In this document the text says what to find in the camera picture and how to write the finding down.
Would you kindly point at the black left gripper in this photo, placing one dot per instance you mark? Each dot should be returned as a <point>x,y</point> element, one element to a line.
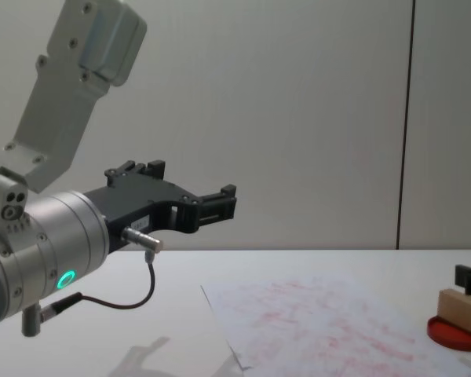
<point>133,208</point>

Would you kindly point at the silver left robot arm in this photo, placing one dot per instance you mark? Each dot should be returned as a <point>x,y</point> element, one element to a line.
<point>63,235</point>

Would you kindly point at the small wooden block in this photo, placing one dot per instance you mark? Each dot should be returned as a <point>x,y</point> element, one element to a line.
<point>459,312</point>

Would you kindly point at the red round dish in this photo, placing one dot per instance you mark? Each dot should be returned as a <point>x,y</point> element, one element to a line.
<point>451,339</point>

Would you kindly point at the white paper with red marks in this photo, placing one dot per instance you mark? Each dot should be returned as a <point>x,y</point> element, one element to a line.
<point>318,326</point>

